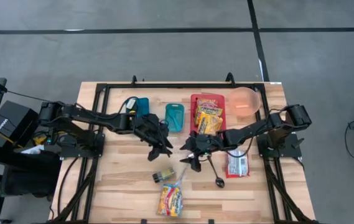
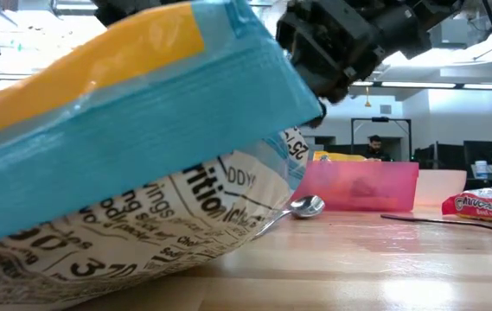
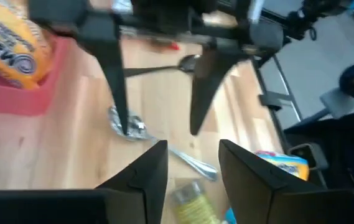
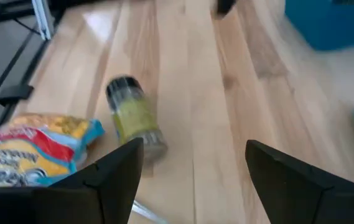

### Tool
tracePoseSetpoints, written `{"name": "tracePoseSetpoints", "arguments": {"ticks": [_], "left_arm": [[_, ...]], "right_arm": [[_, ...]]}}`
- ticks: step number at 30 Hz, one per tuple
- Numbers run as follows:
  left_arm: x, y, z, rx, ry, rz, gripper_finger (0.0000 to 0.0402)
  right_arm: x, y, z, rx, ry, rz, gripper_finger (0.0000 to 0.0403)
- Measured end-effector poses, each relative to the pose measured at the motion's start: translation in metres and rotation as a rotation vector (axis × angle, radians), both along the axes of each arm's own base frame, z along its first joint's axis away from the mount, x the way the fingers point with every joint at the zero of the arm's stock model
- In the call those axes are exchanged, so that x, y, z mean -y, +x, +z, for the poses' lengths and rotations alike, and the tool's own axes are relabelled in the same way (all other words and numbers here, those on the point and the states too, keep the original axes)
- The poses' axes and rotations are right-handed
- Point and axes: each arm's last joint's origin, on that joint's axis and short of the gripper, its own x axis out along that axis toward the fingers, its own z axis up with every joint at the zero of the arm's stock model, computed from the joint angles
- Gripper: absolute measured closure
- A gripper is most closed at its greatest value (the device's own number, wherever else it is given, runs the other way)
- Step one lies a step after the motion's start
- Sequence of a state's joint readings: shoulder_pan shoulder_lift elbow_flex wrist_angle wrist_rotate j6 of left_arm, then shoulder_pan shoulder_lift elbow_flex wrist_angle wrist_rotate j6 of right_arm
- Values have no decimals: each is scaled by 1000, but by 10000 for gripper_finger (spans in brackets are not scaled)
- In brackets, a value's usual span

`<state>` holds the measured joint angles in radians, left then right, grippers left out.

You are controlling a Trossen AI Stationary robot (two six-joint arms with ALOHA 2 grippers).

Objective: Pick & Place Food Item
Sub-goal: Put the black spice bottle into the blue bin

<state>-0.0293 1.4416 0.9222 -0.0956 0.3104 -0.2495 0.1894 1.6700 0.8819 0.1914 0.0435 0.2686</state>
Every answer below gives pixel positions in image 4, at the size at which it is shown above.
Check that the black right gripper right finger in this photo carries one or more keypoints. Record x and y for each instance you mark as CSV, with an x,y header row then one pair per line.
x,y
295,193

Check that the black-lid herb jar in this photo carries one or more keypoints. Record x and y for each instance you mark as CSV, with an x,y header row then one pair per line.
x,y
133,121

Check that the yellow ramen noodle packet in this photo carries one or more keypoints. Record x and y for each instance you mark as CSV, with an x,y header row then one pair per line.
x,y
33,149

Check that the black metal table frame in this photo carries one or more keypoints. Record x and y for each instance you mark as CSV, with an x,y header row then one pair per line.
x,y
15,95

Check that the silver metal spoon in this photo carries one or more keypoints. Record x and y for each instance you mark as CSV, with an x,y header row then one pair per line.
x,y
147,213

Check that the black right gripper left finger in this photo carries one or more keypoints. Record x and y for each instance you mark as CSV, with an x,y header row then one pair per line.
x,y
102,193

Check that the blue plastic bin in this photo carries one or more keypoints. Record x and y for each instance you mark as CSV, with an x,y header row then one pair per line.
x,y
329,25

